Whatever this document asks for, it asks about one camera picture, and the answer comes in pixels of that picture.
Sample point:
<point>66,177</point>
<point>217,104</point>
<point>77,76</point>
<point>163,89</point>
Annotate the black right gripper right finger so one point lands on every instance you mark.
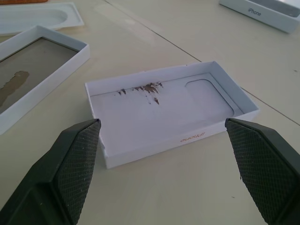
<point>269,178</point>

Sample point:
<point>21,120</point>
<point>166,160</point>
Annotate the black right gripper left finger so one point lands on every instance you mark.
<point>58,178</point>

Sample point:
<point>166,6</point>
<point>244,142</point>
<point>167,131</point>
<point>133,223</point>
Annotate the white orange-print phone box lid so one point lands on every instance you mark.
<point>140,122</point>

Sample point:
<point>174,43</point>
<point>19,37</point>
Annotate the white box lid, grey inside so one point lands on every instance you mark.
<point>35,70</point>

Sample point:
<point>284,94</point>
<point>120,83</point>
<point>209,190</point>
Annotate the white dark-print phone box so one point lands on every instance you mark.
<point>257,17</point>

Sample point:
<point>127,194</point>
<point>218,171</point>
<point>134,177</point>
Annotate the white plastic tray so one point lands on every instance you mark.
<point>35,16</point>

